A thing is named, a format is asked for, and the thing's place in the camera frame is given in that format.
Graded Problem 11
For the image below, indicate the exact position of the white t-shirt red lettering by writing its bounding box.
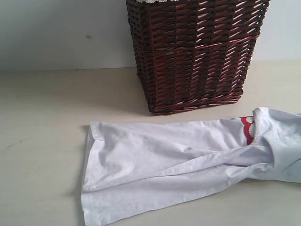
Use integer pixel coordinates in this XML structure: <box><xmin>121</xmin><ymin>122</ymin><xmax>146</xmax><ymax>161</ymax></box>
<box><xmin>81</xmin><ymin>107</ymin><xmax>301</xmax><ymax>226</ymax></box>

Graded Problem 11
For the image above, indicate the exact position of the dark brown wicker basket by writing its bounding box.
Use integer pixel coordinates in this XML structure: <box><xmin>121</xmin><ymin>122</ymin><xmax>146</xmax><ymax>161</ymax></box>
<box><xmin>126</xmin><ymin>0</ymin><xmax>269</xmax><ymax>115</ymax></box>

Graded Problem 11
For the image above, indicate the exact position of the white lace basket liner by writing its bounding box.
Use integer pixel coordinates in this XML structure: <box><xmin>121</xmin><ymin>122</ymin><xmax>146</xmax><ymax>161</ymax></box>
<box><xmin>137</xmin><ymin>0</ymin><xmax>179</xmax><ymax>4</ymax></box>

